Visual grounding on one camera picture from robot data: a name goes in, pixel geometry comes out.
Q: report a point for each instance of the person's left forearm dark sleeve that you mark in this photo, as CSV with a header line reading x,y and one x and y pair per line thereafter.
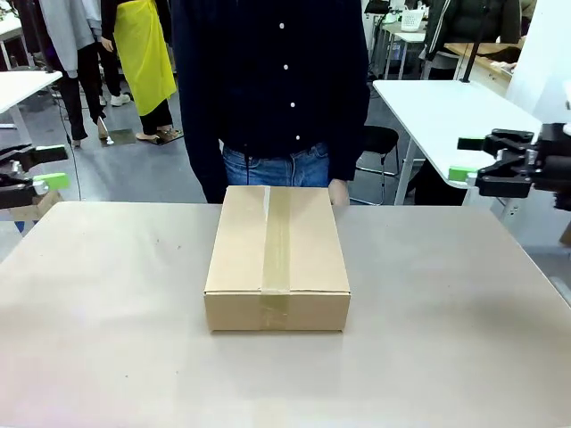
x,y
352,138

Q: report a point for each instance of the bystander in dark puffer jacket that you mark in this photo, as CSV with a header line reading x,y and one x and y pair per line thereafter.
x,y
468,27

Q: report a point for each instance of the bystander in grey hoodie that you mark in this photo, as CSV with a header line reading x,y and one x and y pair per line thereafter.
x,y
73,40

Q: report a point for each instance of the blue jeans of person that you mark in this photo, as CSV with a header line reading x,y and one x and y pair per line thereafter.
x,y
272,169

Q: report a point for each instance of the clear brown packing tape strip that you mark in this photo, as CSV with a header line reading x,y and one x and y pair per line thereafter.
x,y
276,249

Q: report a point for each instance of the white plastic basket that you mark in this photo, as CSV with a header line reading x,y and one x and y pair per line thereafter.
x,y
412,20

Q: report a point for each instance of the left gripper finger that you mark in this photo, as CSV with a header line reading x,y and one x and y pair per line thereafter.
x,y
44,153
51,182

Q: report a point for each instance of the bystander with yellow apron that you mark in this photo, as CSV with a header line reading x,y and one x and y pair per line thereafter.
x,y
143,58

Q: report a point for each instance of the small brown cardboard piece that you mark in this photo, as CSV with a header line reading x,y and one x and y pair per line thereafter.
x,y
44,204

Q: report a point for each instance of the light wooden desk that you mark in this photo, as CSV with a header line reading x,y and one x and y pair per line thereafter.
x,y
486,55

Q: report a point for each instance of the brown cardboard shipping box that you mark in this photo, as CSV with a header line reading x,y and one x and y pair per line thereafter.
x,y
241,249

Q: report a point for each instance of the large white side table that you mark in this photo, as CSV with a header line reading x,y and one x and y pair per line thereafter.
x,y
446,111

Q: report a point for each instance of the black chair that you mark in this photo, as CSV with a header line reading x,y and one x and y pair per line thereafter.
x,y
377,140

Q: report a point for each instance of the white workbench with metal legs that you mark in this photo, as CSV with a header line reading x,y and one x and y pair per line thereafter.
x,y
401,38

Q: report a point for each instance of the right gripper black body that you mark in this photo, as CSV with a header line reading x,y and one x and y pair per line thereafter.
x,y
555,156

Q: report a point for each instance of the person's right forearm dark sleeve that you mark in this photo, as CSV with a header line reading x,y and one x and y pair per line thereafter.
x,y
201,156

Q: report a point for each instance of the white table with grey leg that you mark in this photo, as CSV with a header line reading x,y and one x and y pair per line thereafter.
x,y
22,87

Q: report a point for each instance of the black vertical stand pole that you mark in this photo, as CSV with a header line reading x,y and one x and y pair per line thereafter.
x,y
473,40

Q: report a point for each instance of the dark navy buttoned shirt torso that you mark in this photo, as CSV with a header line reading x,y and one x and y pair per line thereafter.
x,y
267,76

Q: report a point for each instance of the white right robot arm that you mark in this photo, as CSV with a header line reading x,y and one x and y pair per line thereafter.
x,y
540,58

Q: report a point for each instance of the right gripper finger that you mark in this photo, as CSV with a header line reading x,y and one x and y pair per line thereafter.
x,y
513,140
504,178

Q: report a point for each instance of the person's left hand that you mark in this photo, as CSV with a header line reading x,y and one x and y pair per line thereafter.
x,y
340,192

